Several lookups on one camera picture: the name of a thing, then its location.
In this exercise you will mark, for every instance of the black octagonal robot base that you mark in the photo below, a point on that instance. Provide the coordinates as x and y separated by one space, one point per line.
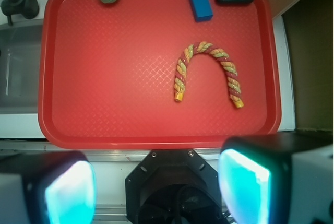
173 186

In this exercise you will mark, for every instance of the stainless steel sink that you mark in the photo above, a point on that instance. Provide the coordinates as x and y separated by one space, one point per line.
20 65

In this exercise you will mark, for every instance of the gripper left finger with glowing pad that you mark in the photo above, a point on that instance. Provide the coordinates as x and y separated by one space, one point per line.
49 187

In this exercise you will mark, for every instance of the black faucet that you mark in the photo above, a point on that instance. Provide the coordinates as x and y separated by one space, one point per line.
29 9

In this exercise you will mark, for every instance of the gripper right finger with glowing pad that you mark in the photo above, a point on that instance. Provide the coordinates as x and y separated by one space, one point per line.
285 177

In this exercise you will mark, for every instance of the red plastic tray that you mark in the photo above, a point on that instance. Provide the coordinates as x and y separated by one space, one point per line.
143 74

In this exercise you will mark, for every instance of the blue rectangular block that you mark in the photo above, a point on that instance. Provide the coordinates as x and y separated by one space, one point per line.
202 10

